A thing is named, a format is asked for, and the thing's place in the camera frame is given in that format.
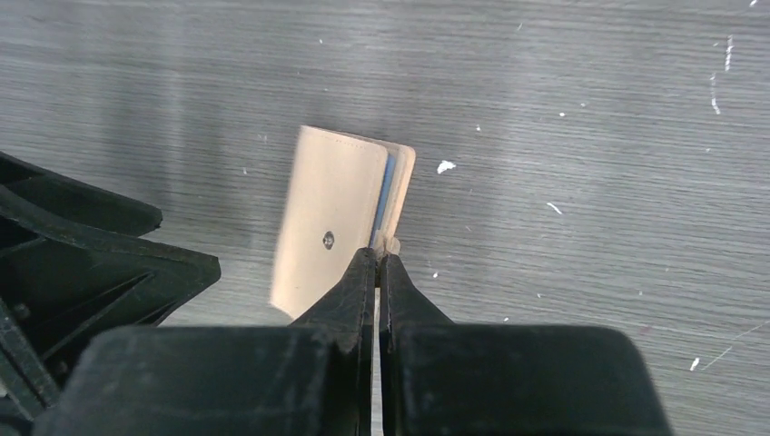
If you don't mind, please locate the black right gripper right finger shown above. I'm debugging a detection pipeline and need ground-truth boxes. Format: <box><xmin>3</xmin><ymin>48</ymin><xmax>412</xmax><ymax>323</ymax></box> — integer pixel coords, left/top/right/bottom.
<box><xmin>380</xmin><ymin>255</ymin><xmax>672</xmax><ymax>435</ymax></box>

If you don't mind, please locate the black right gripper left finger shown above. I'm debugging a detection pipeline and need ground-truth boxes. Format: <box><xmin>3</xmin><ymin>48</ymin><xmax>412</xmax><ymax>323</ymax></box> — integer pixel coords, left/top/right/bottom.
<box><xmin>35</xmin><ymin>249</ymin><xmax>376</xmax><ymax>435</ymax></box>

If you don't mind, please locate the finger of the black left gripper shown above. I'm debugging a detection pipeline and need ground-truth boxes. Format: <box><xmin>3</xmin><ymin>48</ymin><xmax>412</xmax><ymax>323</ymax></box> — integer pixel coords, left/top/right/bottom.
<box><xmin>1</xmin><ymin>154</ymin><xmax>221</xmax><ymax>421</ymax></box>

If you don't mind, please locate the beige leather card holder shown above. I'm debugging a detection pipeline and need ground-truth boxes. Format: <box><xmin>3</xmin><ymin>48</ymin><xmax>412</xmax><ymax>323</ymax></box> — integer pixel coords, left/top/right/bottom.
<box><xmin>271</xmin><ymin>125</ymin><xmax>417</xmax><ymax>320</ymax></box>

